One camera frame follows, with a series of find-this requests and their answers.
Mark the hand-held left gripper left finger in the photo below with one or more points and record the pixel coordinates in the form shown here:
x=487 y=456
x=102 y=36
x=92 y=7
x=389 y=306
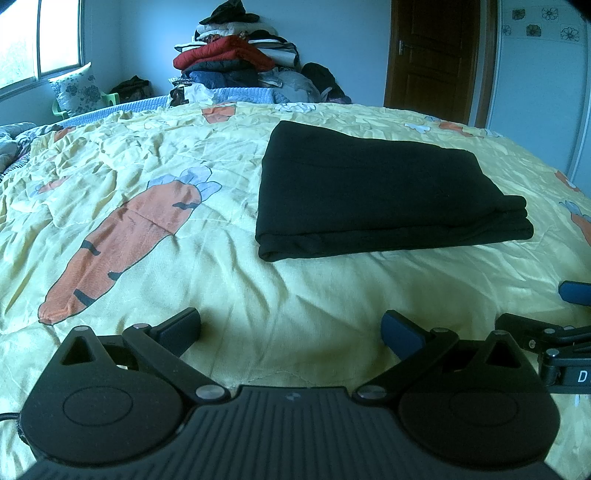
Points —
x=180 y=330

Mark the brown wooden door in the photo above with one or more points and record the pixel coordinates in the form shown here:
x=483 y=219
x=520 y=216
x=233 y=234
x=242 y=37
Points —
x=434 y=55

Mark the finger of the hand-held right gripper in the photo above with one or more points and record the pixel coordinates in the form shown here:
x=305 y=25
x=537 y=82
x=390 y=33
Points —
x=531 y=330
x=575 y=293

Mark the green plastic chair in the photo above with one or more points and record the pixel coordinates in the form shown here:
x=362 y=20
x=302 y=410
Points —
x=113 y=98

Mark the pile of folded clothes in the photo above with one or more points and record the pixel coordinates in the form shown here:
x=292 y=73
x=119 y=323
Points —
x=231 y=55

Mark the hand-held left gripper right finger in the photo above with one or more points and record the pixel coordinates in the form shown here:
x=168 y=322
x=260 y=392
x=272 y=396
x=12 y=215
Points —
x=401 y=334

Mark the white wardrobe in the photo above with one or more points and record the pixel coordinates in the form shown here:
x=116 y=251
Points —
x=531 y=78

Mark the window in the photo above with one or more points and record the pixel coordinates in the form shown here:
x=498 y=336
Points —
x=55 y=37

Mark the floral pillow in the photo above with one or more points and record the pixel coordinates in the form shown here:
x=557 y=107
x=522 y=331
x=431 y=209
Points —
x=76 y=90

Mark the grey patterned quilt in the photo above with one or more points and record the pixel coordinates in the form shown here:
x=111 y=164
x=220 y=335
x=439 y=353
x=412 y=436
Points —
x=18 y=138

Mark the dark cloth bundle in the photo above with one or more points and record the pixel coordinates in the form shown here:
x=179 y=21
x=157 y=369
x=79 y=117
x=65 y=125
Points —
x=131 y=86

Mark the yellow printed bedsheet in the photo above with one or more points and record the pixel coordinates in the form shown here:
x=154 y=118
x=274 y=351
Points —
x=231 y=286

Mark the black pants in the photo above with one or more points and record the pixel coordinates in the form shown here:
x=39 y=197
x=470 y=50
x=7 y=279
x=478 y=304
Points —
x=369 y=194

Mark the blue quilted mattress pad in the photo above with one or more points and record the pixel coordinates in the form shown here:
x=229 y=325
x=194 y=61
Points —
x=138 y=104

